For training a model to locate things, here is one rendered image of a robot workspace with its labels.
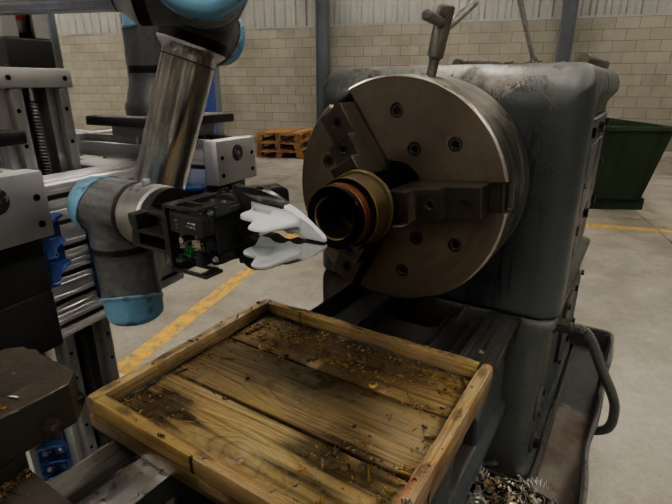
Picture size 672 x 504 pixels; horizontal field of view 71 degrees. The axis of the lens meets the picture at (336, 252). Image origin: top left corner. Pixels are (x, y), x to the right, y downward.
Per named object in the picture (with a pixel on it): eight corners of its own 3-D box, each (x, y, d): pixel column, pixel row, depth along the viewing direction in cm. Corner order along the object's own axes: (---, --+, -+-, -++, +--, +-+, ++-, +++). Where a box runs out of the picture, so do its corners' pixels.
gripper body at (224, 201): (211, 284, 46) (134, 262, 52) (269, 257, 53) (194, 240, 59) (202, 207, 43) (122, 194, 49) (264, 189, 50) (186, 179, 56)
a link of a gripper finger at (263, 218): (295, 258, 41) (220, 241, 46) (332, 239, 46) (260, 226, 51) (293, 224, 40) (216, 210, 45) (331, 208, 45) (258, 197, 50)
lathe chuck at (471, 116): (320, 241, 87) (348, 58, 73) (487, 309, 73) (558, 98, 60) (290, 255, 79) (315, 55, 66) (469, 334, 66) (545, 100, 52)
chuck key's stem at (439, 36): (431, 101, 63) (454, 5, 58) (415, 97, 63) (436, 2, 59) (434, 100, 65) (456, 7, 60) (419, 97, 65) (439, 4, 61)
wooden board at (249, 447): (266, 319, 76) (265, 296, 75) (490, 392, 58) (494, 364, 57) (91, 425, 53) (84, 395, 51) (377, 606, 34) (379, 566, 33)
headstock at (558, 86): (421, 207, 146) (429, 72, 133) (594, 232, 122) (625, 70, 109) (309, 267, 98) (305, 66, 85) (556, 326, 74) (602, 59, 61)
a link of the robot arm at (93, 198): (123, 228, 67) (112, 168, 64) (174, 240, 62) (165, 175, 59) (69, 243, 61) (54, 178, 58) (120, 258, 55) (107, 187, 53)
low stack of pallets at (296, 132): (279, 148, 953) (278, 126, 939) (320, 150, 934) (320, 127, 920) (255, 157, 839) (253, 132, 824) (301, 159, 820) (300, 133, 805)
